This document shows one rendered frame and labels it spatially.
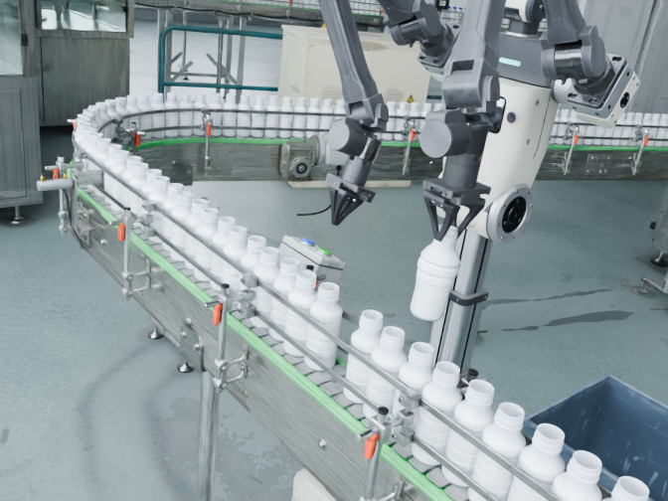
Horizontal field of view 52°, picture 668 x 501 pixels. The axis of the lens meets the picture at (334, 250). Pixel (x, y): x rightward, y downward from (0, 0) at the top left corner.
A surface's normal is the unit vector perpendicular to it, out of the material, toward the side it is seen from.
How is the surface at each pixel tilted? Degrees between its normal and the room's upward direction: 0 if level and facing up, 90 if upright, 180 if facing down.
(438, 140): 88
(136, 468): 0
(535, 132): 90
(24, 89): 90
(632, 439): 90
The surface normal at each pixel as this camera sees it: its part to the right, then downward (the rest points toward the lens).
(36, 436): 0.12, -0.91
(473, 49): -0.63, -0.22
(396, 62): 0.36, 0.41
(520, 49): -0.77, 0.16
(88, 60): 0.63, 0.37
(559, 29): -0.56, 0.64
